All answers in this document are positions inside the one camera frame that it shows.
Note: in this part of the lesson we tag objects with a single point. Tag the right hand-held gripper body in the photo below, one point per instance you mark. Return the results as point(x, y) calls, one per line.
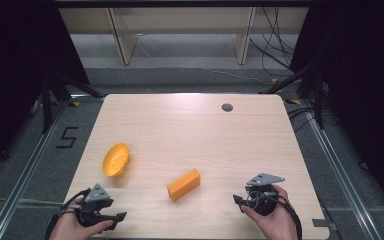
point(263, 201)

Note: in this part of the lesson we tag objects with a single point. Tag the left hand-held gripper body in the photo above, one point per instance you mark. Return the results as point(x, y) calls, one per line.
point(93, 208)

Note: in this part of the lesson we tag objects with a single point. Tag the person's right hand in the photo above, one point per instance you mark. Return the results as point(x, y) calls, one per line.
point(276, 226)

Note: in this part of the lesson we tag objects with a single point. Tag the person's left hand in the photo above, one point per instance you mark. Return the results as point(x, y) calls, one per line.
point(68, 228)

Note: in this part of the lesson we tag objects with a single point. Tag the orange perforated plastic bowl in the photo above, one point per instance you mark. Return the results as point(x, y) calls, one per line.
point(115, 161)

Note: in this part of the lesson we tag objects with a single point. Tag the orange rectangular block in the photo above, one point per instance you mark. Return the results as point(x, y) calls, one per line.
point(184, 185)

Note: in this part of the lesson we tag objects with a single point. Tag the grey tape strip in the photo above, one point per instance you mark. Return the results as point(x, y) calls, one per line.
point(321, 222)

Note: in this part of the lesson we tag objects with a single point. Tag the grey round table grommet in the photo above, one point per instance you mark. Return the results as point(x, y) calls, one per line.
point(227, 107)

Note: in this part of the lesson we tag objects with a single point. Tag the black metal stand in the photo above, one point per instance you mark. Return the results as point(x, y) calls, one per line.
point(318, 96)
point(46, 103)

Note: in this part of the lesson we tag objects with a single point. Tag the black curtain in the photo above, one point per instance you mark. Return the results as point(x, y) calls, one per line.
point(16, 66)
point(363, 83)

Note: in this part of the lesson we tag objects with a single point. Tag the aluminium floor rail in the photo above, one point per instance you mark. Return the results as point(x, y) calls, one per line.
point(343, 180)
point(30, 166)

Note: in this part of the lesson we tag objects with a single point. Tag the light wooden desk frame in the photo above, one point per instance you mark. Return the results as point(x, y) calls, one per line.
point(126, 40)

